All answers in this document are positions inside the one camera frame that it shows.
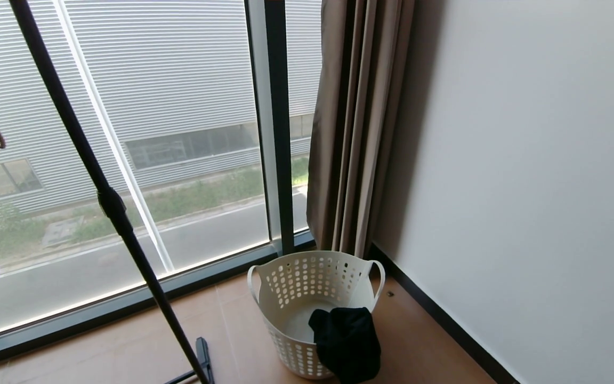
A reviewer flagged black garment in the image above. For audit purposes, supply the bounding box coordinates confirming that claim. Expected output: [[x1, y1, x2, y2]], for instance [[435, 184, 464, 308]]
[[309, 307, 381, 384]]

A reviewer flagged white laundry basket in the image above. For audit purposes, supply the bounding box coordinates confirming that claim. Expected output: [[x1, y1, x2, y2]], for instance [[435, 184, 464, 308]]
[[247, 251, 386, 380]]

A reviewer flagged black clothes rack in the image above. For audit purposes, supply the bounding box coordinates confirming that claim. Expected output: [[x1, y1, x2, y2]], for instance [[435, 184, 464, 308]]
[[9, 0, 216, 384]]

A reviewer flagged beige curtain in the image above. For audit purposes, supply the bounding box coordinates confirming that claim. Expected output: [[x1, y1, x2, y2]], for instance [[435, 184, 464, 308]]
[[306, 0, 417, 260]]

